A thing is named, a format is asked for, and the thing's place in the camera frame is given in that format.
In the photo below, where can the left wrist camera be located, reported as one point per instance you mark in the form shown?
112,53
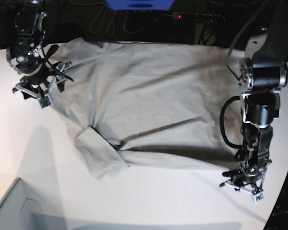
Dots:
257,196

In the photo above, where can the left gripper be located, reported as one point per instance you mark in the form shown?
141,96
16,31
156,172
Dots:
248,181

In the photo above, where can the thin looped cable background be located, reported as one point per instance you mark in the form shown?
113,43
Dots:
104,21

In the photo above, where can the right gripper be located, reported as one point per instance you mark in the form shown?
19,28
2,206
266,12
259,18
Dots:
38,79

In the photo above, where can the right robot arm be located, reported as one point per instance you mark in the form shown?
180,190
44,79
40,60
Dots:
28,58

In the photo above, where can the black power strip red light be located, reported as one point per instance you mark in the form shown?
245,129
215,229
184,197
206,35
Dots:
198,17

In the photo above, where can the grey bin at corner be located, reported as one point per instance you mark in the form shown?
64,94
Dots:
23,208

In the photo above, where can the light grey t-shirt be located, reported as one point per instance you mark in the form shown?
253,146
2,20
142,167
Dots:
145,104

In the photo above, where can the blue box at top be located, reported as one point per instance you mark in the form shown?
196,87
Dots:
126,5

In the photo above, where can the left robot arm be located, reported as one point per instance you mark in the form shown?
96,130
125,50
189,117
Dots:
263,74

